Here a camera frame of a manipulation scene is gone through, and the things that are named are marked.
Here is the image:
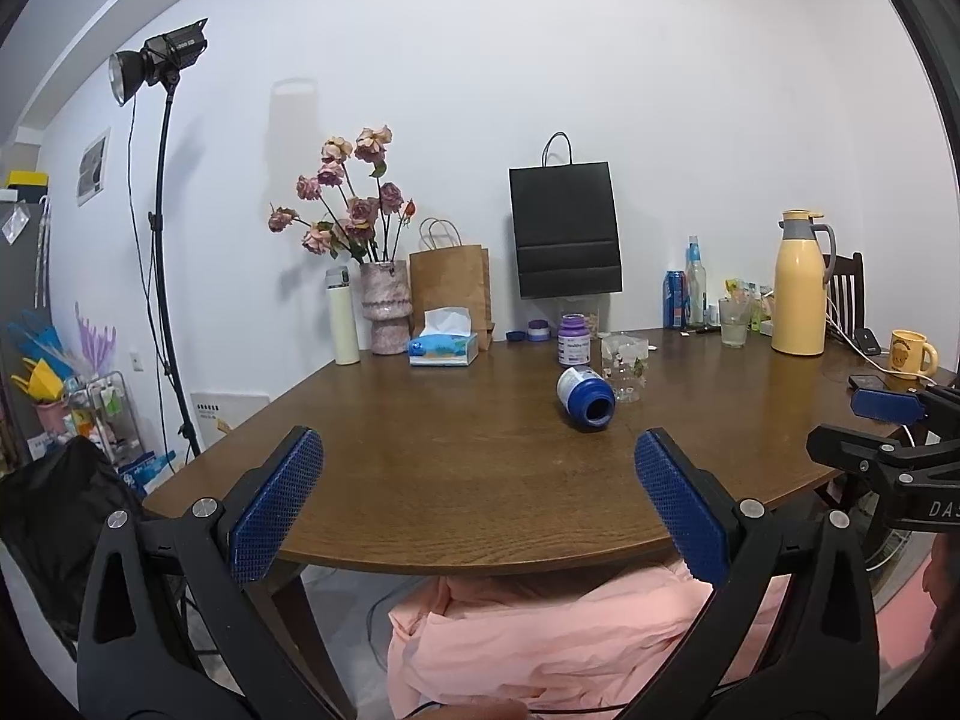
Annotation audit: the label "wall poster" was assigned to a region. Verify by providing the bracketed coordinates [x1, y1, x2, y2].
[77, 128, 113, 206]

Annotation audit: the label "pink cloth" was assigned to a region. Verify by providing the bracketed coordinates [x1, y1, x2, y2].
[386, 561, 797, 720]

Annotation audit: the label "blue cup with white label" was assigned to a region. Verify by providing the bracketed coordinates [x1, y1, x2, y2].
[556, 365, 618, 433]

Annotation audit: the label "white thermos bottle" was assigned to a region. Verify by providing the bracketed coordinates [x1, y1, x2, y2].
[325, 266, 362, 366]

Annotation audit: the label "black cloth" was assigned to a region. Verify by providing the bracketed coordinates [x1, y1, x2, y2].
[0, 435, 147, 665]

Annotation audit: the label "black paper bag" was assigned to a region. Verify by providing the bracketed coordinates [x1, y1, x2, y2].
[508, 132, 624, 300]

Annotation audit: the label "yellow and blue dustpans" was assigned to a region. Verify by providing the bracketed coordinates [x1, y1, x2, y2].
[6, 313, 68, 404]

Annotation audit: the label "blue plastic pack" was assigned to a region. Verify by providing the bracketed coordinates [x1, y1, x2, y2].
[118, 450, 179, 497]

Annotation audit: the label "clear drinking glass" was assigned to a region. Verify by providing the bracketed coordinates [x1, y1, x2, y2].
[718, 297, 749, 349]

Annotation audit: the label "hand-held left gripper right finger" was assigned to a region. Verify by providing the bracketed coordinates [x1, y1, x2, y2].
[622, 427, 880, 720]

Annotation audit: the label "white cable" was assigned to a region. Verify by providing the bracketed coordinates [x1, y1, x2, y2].
[823, 296, 901, 374]

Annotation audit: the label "clear plastic cup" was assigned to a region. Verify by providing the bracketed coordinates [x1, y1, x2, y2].
[600, 333, 650, 403]

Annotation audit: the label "yellow mug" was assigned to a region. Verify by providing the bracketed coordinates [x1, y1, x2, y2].
[889, 329, 940, 380]

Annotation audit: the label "dark wooden chair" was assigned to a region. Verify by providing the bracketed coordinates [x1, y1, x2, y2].
[822, 251, 866, 346]

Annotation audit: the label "wire rack cart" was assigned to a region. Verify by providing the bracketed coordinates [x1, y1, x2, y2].
[84, 370, 149, 467]

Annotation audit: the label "purple plastic hangers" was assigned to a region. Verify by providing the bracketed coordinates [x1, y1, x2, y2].
[73, 301, 119, 377]

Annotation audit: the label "blue soda can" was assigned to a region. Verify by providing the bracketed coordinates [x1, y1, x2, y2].
[662, 269, 687, 329]

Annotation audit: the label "black studio light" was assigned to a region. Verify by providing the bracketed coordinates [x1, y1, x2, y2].
[109, 16, 209, 107]

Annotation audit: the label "person's right hand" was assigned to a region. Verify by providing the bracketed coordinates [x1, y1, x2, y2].
[930, 540, 960, 642]

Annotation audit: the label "pink marbled vase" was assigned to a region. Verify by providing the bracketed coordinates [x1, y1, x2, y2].
[360, 260, 412, 356]

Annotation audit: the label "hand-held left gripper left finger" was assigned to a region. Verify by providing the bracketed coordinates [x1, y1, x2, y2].
[77, 426, 353, 720]

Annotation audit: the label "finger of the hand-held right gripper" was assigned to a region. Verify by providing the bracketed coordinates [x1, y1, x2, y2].
[850, 385, 960, 437]
[806, 424, 960, 492]

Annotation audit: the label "blue tissue box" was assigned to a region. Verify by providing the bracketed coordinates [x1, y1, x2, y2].
[408, 307, 480, 368]

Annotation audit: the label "grey cabinet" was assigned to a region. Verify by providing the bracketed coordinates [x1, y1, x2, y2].
[0, 195, 52, 361]

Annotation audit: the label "purple jar with white label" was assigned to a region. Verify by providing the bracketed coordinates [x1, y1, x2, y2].
[557, 313, 593, 367]

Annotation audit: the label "yellow thermal carafe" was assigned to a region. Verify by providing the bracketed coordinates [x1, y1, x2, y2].
[771, 209, 837, 357]

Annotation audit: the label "dried pink roses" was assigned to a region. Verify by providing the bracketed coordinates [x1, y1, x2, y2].
[268, 124, 417, 265]

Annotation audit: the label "brown paper bag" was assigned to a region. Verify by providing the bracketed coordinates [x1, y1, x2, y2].
[409, 217, 496, 351]

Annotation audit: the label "pink bucket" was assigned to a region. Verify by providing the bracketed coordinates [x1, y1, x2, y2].
[33, 397, 74, 437]

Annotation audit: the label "white board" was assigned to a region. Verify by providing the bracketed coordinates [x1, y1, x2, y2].
[190, 391, 272, 453]

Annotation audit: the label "clear glass bottle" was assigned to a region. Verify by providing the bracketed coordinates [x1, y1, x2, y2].
[685, 235, 709, 327]

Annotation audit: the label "snack packets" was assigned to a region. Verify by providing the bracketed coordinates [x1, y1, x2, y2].
[723, 278, 776, 336]

